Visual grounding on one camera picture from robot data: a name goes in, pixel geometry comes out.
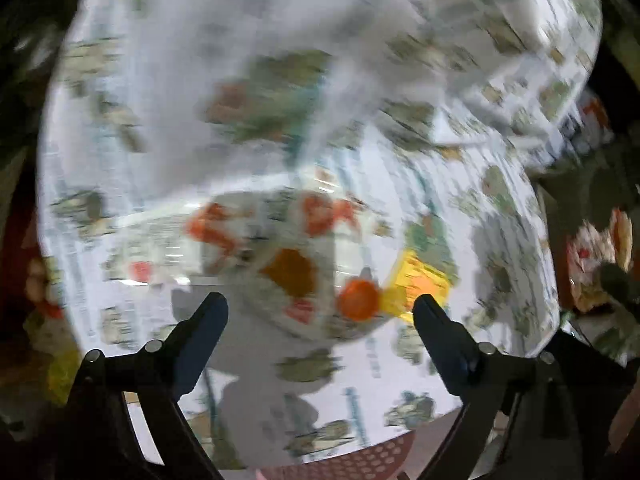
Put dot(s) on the animal printed white cloth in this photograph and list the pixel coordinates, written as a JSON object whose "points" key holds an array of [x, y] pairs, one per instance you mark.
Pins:
{"points": [[150, 110]]}

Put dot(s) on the red bottle cap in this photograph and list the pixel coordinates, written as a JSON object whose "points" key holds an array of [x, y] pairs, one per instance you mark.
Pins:
{"points": [[357, 300]]}

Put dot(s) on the white chicken wing packet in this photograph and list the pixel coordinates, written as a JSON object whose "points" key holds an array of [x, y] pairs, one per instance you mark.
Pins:
{"points": [[330, 260]]}

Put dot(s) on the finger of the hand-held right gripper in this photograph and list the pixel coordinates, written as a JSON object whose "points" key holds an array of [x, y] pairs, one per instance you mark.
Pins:
{"points": [[622, 287]]}

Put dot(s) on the person's right hand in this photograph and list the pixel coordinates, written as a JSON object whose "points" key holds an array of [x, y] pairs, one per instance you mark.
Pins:
{"points": [[627, 410]]}

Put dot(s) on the white printed wrapper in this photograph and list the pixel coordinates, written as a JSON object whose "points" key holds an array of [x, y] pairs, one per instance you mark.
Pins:
{"points": [[595, 250]]}

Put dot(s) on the yellow wrapper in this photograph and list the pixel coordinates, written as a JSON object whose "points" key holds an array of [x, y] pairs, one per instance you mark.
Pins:
{"points": [[415, 275]]}

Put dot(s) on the blue and white plastic bag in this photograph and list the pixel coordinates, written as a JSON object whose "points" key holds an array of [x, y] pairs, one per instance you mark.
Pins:
{"points": [[592, 120]]}

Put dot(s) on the pink plastic basket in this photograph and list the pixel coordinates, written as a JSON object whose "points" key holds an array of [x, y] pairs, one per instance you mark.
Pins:
{"points": [[350, 460]]}

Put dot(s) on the yellow plastic bag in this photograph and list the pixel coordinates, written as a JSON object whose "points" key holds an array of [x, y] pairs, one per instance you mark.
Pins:
{"points": [[55, 370]]}

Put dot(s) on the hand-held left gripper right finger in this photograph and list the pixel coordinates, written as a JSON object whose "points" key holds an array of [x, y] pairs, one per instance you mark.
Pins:
{"points": [[447, 355]]}

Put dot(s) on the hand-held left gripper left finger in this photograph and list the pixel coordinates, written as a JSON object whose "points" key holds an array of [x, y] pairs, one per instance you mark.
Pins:
{"points": [[192, 355]]}

